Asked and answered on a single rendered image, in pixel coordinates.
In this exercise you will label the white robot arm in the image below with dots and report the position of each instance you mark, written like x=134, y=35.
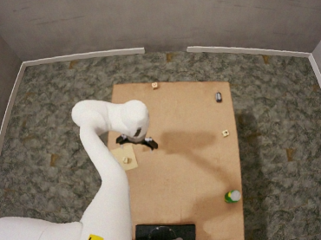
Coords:
x=108, y=217

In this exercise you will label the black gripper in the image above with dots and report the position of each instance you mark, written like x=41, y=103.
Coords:
x=122, y=139

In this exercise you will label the pale yellow mat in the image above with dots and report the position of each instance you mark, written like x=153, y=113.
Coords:
x=127, y=152

